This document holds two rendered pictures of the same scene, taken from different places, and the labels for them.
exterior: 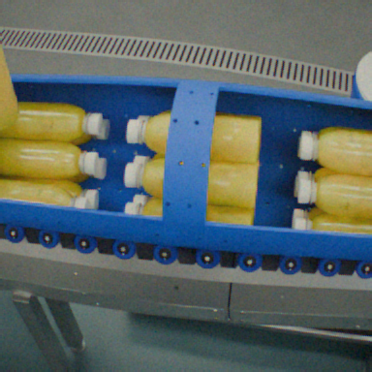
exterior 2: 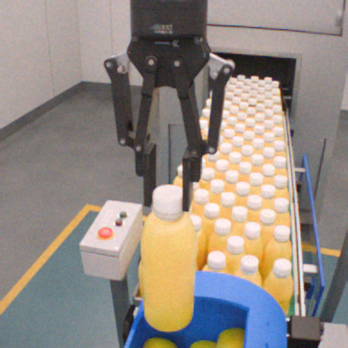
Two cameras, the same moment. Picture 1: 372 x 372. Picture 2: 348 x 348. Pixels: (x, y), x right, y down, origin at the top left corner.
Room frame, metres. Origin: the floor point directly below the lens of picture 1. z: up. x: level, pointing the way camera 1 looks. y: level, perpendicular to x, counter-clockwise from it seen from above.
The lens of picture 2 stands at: (0.77, -0.09, 1.71)
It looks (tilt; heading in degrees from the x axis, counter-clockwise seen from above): 28 degrees down; 93
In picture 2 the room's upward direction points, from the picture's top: straight up
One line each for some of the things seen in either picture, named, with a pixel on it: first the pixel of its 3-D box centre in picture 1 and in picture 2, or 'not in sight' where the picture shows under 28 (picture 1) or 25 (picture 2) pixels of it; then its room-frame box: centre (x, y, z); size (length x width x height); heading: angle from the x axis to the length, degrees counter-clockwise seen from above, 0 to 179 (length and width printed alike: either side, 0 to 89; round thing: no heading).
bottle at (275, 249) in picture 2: not in sight; (275, 264); (1.00, 0.69, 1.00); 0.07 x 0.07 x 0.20
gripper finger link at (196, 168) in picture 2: not in sight; (204, 159); (0.79, 0.31, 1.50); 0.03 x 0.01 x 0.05; 170
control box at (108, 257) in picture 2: not in sight; (113, 237); (0.58, 0.72, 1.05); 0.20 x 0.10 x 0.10; 81
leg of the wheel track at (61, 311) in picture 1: (58, 303); not in sight; (0.89, 0.39, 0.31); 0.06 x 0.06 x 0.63; 81
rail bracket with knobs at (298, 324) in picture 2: not in sight; (299, 340); (1.03, 0.48, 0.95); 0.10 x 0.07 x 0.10; 171
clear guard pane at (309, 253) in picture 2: not in sight; (300, 258); (1.20, 1.05, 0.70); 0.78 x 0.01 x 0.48; 81
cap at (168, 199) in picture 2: not in sight; (169, 198); (0.75, 0.31, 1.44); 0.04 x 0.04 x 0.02
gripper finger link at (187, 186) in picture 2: not in sight; (188, 179); (0.77, 0.31, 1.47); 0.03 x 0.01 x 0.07; 80
